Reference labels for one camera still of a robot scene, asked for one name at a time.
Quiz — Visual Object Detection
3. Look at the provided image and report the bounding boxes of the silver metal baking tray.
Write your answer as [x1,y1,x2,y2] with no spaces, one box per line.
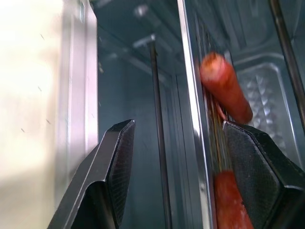
[176,0,299,229]

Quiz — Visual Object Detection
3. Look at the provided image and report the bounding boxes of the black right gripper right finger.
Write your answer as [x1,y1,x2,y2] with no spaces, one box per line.
[223,120,305,229]

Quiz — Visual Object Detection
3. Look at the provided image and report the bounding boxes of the dark oven heating rod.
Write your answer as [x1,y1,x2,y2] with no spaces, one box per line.
[149,41,173,229]
[269,0,305,121]

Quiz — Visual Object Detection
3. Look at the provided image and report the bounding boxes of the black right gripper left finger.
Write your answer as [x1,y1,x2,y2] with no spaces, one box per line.
[46,119,136,229]

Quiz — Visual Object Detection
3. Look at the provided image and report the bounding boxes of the silver toaster oven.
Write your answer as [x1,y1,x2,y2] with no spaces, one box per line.
[55,0,305,229]

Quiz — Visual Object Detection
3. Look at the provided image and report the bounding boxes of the red sausage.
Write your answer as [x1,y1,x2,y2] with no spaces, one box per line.
[213,170,254,229]
[199,52,253,124]

